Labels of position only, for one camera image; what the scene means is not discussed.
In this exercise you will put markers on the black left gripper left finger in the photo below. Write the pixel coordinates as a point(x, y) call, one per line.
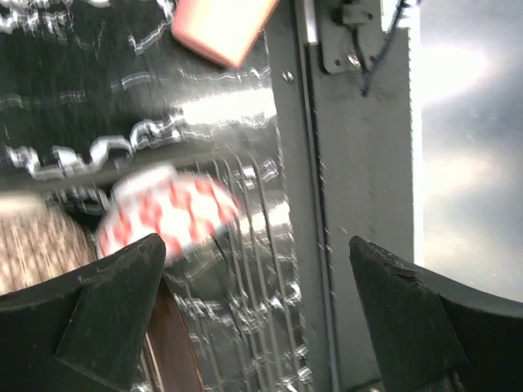
point(84, 330)

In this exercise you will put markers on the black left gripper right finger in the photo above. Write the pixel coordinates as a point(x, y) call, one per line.
point(431, 333)

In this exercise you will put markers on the beige patterned bowl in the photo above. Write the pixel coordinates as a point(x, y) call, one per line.
point(38, 242)

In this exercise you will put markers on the wire dish rack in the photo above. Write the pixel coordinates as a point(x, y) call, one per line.
point(238, 295)

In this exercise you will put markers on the blue patterned bowl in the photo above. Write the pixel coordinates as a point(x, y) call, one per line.
point(185, 209)

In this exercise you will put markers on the pink plastic cup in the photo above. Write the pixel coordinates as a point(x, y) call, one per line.
point(221, 31)

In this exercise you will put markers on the red floral plate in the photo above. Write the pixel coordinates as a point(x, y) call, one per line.
point(173, 355)

